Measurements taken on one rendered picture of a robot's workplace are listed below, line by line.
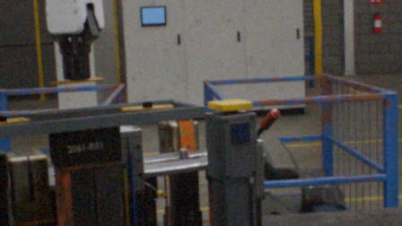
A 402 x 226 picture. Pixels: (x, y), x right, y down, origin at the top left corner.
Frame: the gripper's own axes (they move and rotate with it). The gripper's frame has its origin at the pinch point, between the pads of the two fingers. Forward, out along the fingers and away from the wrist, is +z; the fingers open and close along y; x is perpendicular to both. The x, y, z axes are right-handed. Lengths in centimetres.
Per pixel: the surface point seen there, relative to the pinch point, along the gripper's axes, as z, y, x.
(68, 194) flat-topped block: 19.3, -3.0, 4.9
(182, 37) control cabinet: 9, 590, -541
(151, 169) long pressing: 23.5, 15.9, -26.2
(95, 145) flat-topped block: 12.2, -4.9, 0.6
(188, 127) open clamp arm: 19, 30, -50
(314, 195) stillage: 82, 116, -208
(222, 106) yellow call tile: 8.1, -11.5, -20.9
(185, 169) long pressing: 24.2, 13.0, -33.1
